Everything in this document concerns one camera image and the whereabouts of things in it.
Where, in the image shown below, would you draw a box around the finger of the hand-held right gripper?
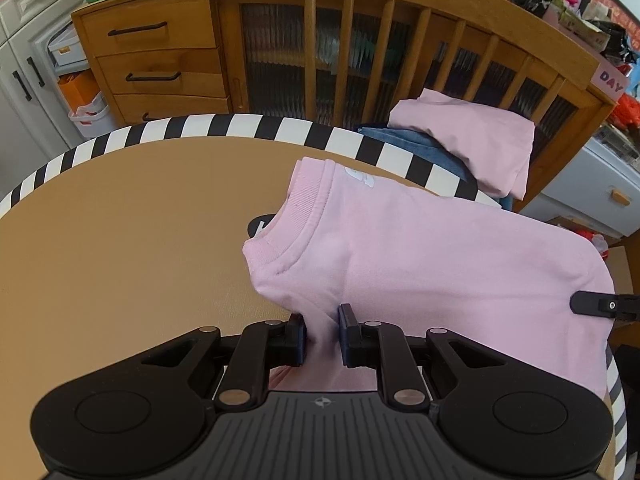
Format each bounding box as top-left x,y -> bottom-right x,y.
570,291 -> 640,321

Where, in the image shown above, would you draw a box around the pink lettered sign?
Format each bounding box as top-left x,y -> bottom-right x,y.
592,62 -> 628,103

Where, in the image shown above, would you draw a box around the pink printed t-shirt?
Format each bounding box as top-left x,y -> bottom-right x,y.
242,157 -> 617,401

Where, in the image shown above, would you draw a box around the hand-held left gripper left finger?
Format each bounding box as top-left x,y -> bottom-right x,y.
139,313 -> 307,412

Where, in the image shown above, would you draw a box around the folded pink garment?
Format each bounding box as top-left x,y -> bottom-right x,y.
387,87 -> 536,200

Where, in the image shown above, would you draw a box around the black oval label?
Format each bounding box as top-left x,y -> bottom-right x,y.
247,214 -> 276,238

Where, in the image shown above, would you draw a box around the white plastic bin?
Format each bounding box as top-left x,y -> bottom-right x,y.
47,25 -> 90,67

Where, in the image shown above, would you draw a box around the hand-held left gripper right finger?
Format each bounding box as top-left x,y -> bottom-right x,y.
337,303 -> 502,412

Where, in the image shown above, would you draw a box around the round striped-edge table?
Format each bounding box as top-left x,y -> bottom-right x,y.
0,112 -> 627,480

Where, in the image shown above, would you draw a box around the white plastic drawer unit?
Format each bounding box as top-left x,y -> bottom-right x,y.
520,135 -> 640,238

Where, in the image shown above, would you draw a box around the white cabinet unit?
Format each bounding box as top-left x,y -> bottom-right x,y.
0,0 -> 118,196

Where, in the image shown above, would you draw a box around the dark framed picture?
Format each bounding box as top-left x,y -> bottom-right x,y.
580,0 -> 640,31

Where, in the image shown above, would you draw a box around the wooden sideboard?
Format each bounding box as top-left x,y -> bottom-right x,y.
71,0 -> 618,201

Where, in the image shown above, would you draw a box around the blue jeans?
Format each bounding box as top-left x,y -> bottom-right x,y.
357,126 -> 516,211

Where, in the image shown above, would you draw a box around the orange shopping bag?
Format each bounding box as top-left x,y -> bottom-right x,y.
57,71 -> 103,118

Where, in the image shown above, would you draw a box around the white plastic basket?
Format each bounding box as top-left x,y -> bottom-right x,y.
67,92 -> 113,140

